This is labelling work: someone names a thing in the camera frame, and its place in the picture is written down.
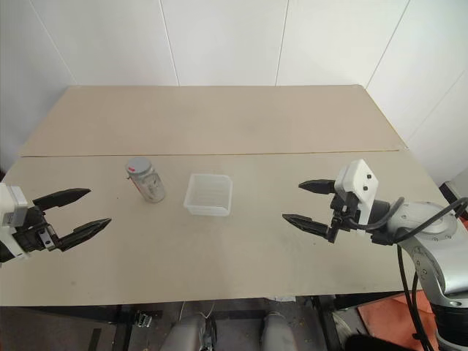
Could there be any orange floor mat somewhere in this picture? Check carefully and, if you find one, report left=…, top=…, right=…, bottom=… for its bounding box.
left=357, top=291, right=434, bottom=351

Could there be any grey jar lid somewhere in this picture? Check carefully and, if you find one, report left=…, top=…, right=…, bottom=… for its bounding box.
left=125, top=157, right=152, bottom=176

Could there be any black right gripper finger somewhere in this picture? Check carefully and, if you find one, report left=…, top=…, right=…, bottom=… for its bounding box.
left=298, top=178, right=336, bottom=196
left=282, top=214, right=331, bottom=237

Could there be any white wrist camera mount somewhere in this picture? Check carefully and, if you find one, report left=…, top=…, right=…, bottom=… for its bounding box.
left=334, top=158, right=380, bottom=235
left=0, top=182, right=29, bottom=263

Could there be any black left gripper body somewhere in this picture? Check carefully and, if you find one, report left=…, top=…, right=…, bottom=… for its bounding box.
left=13, top=204, right=62, bottom=256

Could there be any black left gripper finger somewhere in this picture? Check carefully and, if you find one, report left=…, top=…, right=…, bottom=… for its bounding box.
left=57, top=217, right=113, bottom=252
left=31, top=188, right=92, bottom=211

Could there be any glass jar with grey lid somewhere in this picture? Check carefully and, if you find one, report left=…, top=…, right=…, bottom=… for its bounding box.
left=127, top=160, right=167, bottom=204

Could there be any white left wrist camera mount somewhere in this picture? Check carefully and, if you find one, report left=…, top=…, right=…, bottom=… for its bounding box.
left=0, top=182, right=29, bottom=263

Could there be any translucent square plastic container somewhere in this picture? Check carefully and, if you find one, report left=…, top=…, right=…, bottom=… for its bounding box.
left=182, top=173, right=234, bottom=217

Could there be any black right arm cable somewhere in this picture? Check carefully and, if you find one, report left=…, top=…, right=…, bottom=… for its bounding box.
left=345, top=196, right=468, bottom=351

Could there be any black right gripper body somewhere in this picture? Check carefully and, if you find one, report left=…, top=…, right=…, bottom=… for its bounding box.
left=327, top=191, right=362, bottom=244

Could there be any grey rounded shape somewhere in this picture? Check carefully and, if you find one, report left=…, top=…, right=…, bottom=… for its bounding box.
left=262, top=310, right=294, bottom=351
left=166, top=313, right=217, bottom=351

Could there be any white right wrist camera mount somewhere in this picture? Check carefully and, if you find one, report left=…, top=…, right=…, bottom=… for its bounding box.
left=334, top=158, right=380, bottom=235

